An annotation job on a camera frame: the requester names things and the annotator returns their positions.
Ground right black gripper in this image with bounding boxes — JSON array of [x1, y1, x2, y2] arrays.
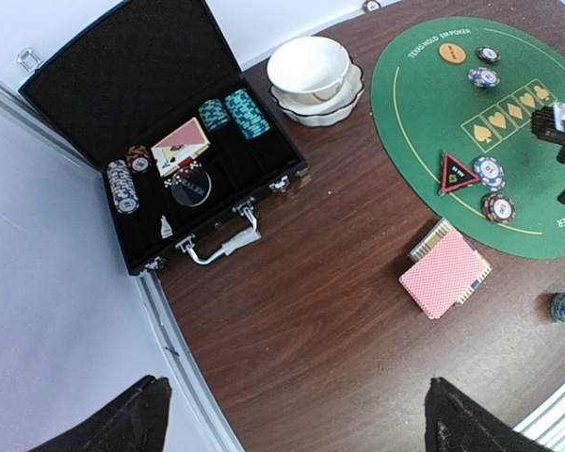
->
[[531, 106, 565, 163]]

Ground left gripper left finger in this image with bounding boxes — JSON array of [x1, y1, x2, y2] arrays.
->
[[34, 375, 172, 451]]

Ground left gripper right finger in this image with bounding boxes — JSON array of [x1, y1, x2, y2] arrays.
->
[[425, 378, 547, 452]]

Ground blue white chip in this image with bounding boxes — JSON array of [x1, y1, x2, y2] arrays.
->
[[468, 67, 501, 89], [474, 156, 506, 192]]

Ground brown chip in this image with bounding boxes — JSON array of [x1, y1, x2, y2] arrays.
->
[[125, 145, 152, 173], [476, 46, 501, 65], [482, 193, 516, 224]]

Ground red triangular all-in button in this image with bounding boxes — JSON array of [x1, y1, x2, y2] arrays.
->
[[440, 153, 481, 196]]

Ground orange round blind button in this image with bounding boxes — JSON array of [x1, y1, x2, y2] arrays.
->
[[439, 43, 467, 65]]

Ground red playing card deck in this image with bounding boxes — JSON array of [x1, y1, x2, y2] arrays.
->
[[399, 231, 490, 319]]

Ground green round poker mat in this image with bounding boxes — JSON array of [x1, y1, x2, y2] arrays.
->
[[371, 17, 565, 260]]

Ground gold striped card box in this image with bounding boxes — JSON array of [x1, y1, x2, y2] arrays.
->
[[410, 218, 492, 305]]

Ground white scalloped ceramic dish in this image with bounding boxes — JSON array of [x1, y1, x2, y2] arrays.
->
[[269, 64, 364, 127]]

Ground blue cream chip row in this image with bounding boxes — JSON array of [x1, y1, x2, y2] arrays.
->
[[106, 159, 139, 215]]

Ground white ceramic bowl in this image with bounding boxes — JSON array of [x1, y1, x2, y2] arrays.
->
[[266, 36, 351, 101]]

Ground clear round dealer button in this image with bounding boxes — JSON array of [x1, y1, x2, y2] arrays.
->
[[163, 162, 213, 207]]

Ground brown chip in case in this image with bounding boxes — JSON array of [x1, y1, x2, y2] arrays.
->
[[125, 145, 152, 173]]

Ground black poker chip case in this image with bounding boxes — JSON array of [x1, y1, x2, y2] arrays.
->
[[20, 1, 308, 276]]

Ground card deck in case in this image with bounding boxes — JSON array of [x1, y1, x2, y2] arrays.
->
[[151, 117, 210, 178]]

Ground teal chip row in case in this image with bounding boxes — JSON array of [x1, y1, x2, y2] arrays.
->
[[224, 89, 270, 139]]

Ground dark teal chip row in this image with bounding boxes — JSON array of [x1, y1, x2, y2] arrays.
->
[[199, 99, 231, 132]]

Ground black cable grommet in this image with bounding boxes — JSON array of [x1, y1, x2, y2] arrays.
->
[[363, 0, 381, 12]]

